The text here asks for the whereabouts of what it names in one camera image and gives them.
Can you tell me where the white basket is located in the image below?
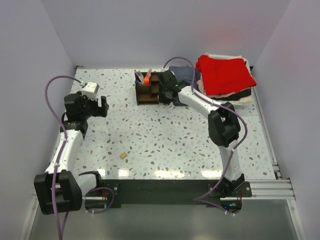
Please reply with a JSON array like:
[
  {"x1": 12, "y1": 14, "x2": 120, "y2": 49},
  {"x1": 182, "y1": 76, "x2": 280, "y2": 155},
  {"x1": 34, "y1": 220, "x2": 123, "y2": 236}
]
[{"x1": 205, "y1": 53, "x2": 253, "y2": 106}]

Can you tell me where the blue folded towel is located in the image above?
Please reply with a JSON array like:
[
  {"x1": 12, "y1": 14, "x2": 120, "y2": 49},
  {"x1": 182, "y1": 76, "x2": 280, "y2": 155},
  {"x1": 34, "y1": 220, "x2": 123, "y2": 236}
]
[{"x1": 169, "y1": 66, "x2": 201, "y2": 91}]

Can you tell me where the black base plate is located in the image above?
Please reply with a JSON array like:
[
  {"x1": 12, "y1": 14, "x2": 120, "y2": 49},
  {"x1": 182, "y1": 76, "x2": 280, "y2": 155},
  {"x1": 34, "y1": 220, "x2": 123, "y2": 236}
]
[{"x1": 74, "y1": 177, "x2": 252, "y2": 209}]

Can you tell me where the red folded cloth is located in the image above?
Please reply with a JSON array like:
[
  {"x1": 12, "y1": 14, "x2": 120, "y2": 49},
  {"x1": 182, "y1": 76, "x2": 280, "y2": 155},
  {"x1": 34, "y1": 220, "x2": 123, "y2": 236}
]
[{"x1": 195, "y1": 55, "x2": 257, "y2": 96}]

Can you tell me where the orange black highlighter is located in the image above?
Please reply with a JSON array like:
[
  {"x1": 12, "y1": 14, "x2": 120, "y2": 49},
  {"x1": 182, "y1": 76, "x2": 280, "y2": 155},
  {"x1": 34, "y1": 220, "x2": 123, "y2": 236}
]
[{"x1": 144, "y1": 78, "x2": 150, "y2": 85}]

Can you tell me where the tan eraser block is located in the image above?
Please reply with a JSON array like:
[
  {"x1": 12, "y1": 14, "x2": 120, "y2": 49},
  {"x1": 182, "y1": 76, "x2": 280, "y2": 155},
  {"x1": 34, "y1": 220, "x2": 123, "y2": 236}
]
[{"x1": 119, "y1": 152, "x2": 128, "y2": 159}]

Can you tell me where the green capped white marker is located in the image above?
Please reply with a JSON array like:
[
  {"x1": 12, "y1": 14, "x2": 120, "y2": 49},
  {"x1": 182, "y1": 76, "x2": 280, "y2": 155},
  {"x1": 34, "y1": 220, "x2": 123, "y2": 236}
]
[{"x1": 138, "y1": 70, "x2": 145, "y2": 78}]

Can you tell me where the brown wooden desk organizer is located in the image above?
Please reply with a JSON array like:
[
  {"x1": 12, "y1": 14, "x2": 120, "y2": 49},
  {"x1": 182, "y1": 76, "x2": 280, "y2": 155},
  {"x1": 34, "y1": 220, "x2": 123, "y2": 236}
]
[{"x1": 134, "y1": 72, "x2": 160, "y2": 106}]

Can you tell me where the purple capped white marker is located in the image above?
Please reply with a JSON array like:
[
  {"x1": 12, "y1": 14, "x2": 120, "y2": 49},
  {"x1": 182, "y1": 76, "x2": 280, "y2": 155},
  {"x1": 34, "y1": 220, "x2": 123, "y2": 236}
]
[{"x1": 134, "y1": 71, "x2": 144, "y2": 84}]

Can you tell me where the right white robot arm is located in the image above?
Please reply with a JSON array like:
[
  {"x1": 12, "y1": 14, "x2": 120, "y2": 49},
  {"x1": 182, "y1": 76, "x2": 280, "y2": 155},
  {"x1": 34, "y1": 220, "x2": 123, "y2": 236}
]
[{"x1": 158, "y1": 70, "x2": 248, "y2": 201}]

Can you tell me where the pink cloth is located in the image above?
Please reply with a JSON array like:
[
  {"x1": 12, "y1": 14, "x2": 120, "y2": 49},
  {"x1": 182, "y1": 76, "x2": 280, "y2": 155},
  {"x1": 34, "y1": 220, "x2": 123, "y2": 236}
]
[{"x1": 196, "y1": 78, "x2": 207, "y2": 95}]

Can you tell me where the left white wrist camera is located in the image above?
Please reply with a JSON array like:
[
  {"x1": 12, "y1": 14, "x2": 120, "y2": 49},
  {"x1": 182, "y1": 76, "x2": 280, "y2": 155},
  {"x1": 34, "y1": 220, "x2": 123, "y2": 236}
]
[{"x1": 81, "y1": 81, "x2": 100, "y2": 101}]

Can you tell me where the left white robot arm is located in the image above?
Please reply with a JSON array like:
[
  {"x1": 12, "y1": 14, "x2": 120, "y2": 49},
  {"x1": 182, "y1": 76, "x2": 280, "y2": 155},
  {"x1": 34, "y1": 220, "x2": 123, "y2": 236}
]
[{"x1": 33, "y1": 91, "x2": 109, "y2": 215}]

